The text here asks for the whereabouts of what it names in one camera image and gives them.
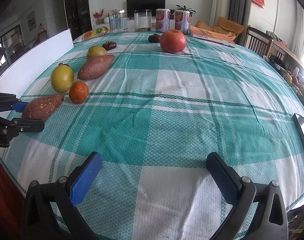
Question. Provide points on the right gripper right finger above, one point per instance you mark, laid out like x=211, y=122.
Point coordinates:
x=270, y=218

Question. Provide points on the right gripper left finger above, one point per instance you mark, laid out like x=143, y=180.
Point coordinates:
x=50, y=209

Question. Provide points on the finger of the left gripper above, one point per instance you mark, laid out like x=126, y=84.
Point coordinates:
x=9, y=102
x=11, y=128

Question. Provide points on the purple sweet potato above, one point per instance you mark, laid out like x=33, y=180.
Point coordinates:
x=42, y=108
x=94, y=67

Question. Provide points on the yellow-green round fruit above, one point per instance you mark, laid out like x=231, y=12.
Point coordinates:
x=96, y=51
x=62, y=78

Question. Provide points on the small orange tangerine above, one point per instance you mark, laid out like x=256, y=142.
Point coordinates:
x=78, y=92

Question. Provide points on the dark water chestnut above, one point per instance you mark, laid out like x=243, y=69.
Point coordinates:
x=154, y=38
x=109, y=45

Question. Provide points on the large red apple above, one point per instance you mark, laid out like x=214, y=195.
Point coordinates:
x=173, y=41

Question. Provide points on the white cardboard box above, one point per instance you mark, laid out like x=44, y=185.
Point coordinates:
x=24, y=71

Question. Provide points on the dark display cabinet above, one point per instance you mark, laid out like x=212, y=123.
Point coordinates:
x=78, y=17

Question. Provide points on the fruit print packet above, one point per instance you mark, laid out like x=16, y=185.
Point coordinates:
x=99, y=32

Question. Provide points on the green white plaid tablecloth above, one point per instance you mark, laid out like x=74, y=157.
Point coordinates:
x=154, y=117

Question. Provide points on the red flower vase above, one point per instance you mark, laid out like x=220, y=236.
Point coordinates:
x=98, y=16

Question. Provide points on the glass jar with lid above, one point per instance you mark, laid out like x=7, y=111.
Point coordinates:
x=117, y=21

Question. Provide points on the clear glass cylinder vase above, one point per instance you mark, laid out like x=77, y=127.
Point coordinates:
x=142, y=20

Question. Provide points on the dark wooden chair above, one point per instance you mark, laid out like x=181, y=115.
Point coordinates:
x=258, y=41

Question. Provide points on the black television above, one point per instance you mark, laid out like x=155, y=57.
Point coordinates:
x=142, y=5

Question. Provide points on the left red labelled can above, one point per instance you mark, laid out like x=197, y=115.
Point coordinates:
x=162, y=20

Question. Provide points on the red labelled can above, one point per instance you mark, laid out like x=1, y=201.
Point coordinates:
x=182, y=21
x=162, y=20

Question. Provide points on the right red labelled can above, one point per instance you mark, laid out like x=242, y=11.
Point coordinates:
x=182, y=21

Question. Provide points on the orange cushion armchair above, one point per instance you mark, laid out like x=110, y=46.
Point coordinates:
x=224, y=26

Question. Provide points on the orange book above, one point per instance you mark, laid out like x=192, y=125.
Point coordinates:
x=210, y=36

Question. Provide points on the green potted plant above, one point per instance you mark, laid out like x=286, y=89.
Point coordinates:
x=184, y=8

